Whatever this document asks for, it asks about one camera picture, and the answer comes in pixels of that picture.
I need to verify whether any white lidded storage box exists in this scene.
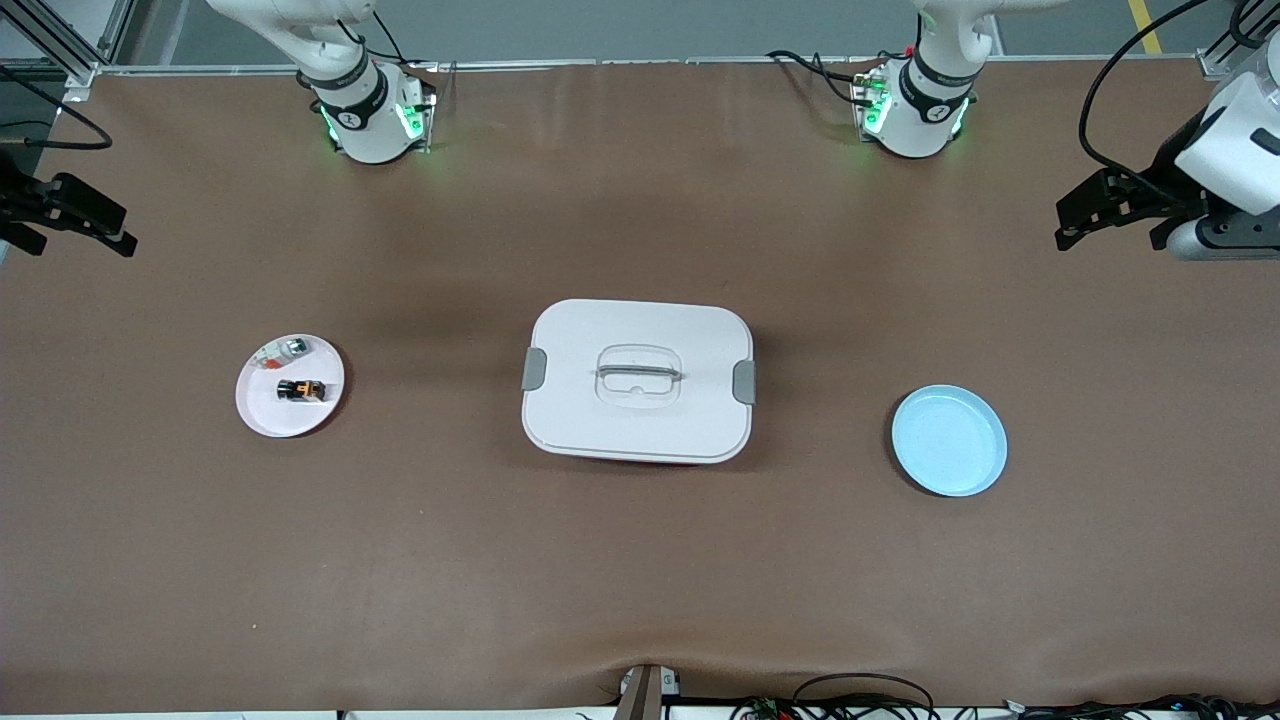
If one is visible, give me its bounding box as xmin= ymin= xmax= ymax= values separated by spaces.
xmin=520 ymin=298 xmax=758 ymax=467

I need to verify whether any pink round plate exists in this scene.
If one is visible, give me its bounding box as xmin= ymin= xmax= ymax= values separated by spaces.
xmin=235 ymin=334 xmax=346 ymax=439

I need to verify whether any light blue round plate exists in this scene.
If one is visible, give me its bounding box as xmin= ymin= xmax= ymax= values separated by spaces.
xmin=891 ymin=384 xmax=1009 ymax=498

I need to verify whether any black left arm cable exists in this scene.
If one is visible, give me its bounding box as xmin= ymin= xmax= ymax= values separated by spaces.
xmin=1077 ymin=0 xmax=1213 ymax=193

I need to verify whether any aluminium frame corner post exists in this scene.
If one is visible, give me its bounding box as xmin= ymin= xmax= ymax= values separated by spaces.
xmin=1196 ymin=0 xmax=1280 ymax=81
xmin=0 ymin=0 xmax=138 ymax=103

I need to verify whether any black left base cable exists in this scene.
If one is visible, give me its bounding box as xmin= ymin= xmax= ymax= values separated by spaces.
xmin=767 ymin=49 xmax=883 ymax=107

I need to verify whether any black base cable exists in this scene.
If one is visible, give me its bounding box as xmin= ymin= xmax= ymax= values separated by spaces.
xmin=767 ymin=49 xmax=883 ymax=107
xmin=338 ymin=8 xmax=441 ymax=73

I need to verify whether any black right base cable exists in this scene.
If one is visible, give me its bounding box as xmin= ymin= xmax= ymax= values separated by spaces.
xmin=338 ymin=8 xmax=441 ymax=73

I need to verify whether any tangled cable bundle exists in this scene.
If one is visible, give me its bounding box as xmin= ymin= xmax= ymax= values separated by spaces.
xmin=730 ymin=693 xmax=1280 ymax=720

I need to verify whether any black looped cable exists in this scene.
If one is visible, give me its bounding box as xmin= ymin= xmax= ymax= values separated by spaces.
xmin=792 ymin=672 xmax=937 ymax=719

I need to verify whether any brown camera mount post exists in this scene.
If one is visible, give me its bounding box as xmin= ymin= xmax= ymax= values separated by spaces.
xmin=612 ymin=663 xmax=683 ymax=720

